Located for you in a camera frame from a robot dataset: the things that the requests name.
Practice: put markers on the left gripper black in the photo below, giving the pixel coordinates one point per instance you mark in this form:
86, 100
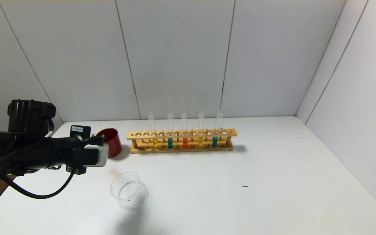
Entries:
79, 133

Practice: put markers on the yellow pigment test tube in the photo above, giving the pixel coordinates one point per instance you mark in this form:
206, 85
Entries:
200, 142
155, 144

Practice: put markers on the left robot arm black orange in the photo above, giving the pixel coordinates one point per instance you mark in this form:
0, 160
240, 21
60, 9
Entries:
28, 153

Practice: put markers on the teal pigment test tube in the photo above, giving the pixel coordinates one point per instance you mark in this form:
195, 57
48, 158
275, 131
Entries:
170, 143
214, 142

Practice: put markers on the wooden test tube rack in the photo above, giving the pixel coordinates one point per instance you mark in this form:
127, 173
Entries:
181, 134

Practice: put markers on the dark red cup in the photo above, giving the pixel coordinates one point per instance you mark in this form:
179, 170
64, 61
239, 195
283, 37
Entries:
114, 143

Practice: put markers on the clear glass beaker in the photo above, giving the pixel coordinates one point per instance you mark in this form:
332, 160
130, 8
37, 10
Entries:
127, 192

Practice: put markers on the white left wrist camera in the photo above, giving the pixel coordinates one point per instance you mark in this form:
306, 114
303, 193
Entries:
96, 156

